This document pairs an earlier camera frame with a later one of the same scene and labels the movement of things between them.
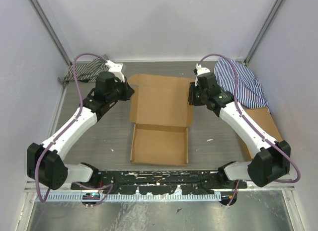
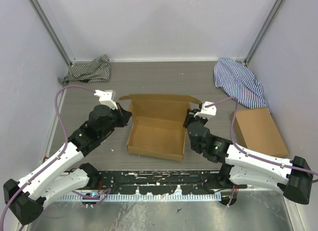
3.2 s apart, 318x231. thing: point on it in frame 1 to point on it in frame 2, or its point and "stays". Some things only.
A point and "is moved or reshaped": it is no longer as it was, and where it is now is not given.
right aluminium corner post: [279, 1] stays
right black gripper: [192, 99] to [190, 117]
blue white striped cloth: [250, 94] stays
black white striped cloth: [89, 71] stays
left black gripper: [129, 91] to [124, 115]
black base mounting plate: [147, 182] stays
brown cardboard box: [161, 115] is moved or reshaped
